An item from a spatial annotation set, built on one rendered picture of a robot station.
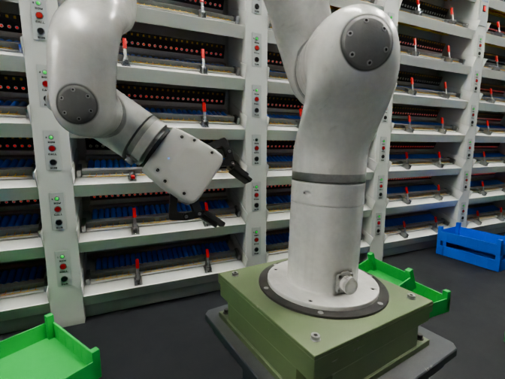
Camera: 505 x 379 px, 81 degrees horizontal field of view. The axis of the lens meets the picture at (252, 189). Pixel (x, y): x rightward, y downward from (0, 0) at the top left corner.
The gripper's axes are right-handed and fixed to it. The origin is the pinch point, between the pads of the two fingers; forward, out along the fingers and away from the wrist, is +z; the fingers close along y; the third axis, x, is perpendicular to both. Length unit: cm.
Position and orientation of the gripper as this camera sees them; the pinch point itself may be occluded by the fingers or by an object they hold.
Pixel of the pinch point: (231, 199)
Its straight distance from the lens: 52.2
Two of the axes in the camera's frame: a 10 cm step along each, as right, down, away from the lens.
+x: -3.5, 1.3, 9.3
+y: 4.9, -8.2, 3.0
